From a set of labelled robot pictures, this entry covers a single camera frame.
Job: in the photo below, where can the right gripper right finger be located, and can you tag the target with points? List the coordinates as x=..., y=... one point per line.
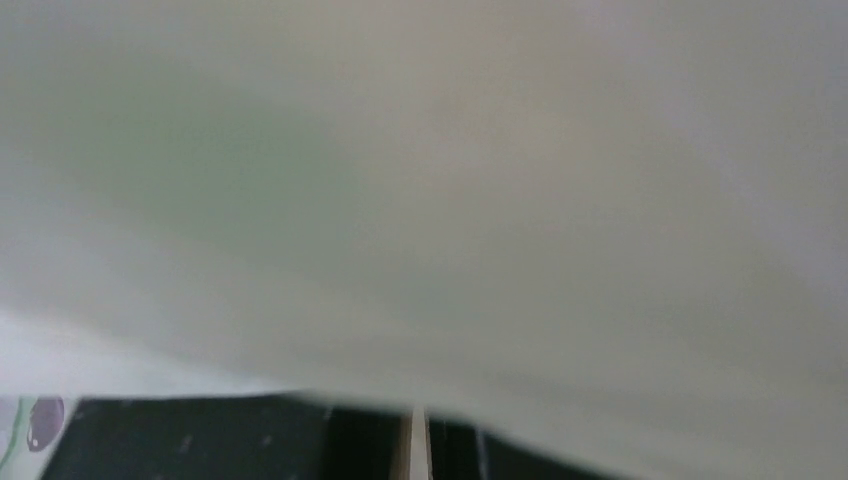
x=466, y=452

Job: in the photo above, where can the green avocado plastic bag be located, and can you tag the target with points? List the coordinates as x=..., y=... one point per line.
x=615, y=231

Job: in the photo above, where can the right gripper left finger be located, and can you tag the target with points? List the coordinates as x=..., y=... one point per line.
x=266, y=437

